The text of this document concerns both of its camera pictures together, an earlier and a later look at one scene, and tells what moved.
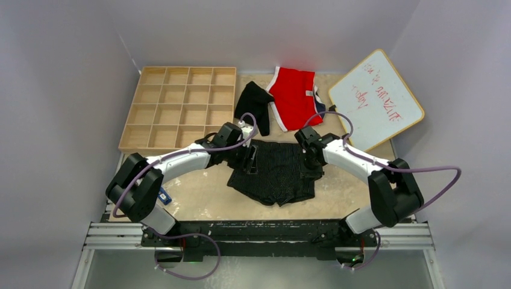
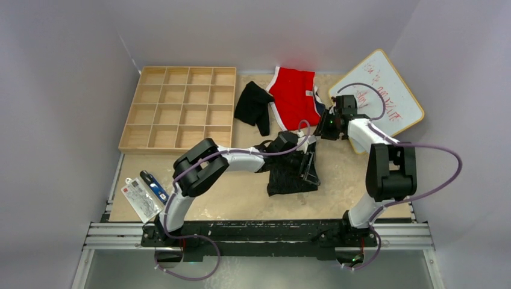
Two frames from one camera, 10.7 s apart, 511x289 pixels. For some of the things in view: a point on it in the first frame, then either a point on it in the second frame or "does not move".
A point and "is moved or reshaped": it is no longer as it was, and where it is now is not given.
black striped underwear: x=279 y=179 is moved or reshaped
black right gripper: x=306 y=173 -> x=326 y=134
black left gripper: x=240 y=165 -> x=308 y=173
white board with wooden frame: x=380 y=103 does not move
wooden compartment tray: x=170 y=107 does not move
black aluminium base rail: x=266 y=239 does not move
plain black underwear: x=255 y=99 does not move
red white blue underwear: x=297 y=103 does not move
